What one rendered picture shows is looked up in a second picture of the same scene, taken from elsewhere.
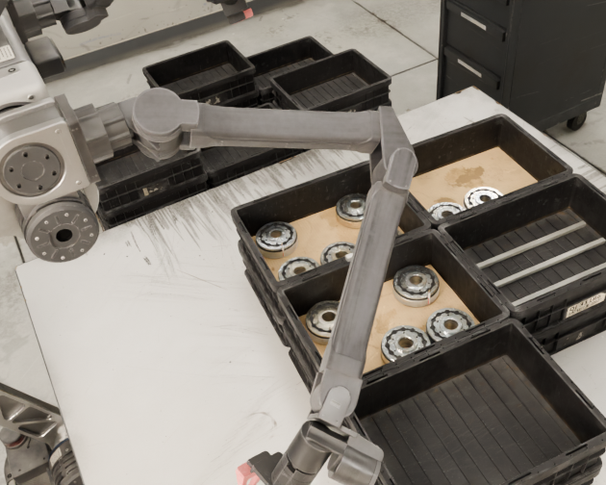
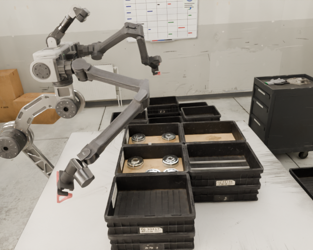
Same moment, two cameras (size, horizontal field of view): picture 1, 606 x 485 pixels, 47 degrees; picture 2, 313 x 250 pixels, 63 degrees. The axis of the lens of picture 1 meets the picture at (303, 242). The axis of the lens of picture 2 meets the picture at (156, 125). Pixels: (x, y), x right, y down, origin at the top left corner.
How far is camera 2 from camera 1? 72 cm
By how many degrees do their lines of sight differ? 24
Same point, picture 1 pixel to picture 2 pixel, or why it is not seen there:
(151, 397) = not seen: hidden behind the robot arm
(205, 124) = (91, 71)
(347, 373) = (93, 147)
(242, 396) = (103, 181)
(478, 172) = (218, 138)
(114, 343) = not seen: hidden behind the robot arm
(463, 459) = (146, 213)
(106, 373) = not seen: hidden behind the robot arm
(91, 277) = (88, 140)
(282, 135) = (112, 79)
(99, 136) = (61, 66)
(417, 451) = (133, 205)
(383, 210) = (131, 106)
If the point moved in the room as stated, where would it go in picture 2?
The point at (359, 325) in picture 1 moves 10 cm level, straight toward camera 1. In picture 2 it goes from (105, 135) to (91, 147)
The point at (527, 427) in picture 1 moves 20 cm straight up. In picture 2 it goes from (175, 212) to (175, 179)
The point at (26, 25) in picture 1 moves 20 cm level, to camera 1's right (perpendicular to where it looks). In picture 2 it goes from (79, 52) to (104, 53)
